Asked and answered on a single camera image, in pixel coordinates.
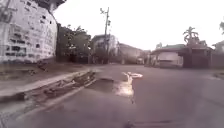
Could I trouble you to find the low building with roof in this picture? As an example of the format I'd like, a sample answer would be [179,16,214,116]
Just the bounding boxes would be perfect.
[149,39,214,69]

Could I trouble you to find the white painted edge line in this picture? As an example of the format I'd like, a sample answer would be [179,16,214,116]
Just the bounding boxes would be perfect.
[16,78,98,118]

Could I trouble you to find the grey asphalt road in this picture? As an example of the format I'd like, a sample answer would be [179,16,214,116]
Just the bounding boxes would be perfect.
[0,63,224,128]

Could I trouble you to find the water puddle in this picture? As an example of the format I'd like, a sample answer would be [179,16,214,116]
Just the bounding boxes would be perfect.
[84,70,144,99]

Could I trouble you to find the concrete kerb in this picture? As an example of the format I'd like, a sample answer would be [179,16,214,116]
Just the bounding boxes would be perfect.
[0,68,96,101]

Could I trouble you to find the muddy gutter strip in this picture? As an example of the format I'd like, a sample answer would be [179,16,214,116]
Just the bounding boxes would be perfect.
[0,71,98,111]

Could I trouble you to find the white block wall building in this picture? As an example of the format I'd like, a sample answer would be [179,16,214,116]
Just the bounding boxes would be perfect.
[0,0,68,64]

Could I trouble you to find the dark green trees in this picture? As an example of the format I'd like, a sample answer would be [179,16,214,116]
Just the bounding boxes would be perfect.
[56,23,93,64]

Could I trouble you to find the utility pole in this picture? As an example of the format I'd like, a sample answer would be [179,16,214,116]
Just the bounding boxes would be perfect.
[99,6,112,64]

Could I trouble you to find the palm tree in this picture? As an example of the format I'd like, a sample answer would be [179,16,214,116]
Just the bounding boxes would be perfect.
[182,26,200,46]

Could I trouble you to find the grey building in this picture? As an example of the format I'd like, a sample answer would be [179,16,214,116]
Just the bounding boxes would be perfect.
[90,33,119,64]
[118,42,145,65]

